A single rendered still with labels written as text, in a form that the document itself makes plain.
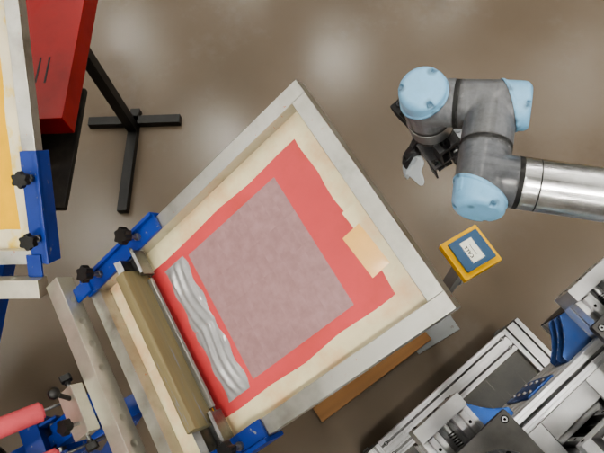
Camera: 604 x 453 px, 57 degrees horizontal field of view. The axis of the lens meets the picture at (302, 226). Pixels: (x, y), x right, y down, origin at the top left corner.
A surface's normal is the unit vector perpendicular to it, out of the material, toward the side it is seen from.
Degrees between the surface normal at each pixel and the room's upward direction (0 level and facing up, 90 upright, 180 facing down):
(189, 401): 58
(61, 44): 0
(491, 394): 0
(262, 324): 31
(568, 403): 0
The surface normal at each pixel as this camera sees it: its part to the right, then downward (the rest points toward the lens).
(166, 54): -0.07, -0.37
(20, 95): -0.06, 0.18
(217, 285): -0.50, -0.07
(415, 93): -0.32, -0.22
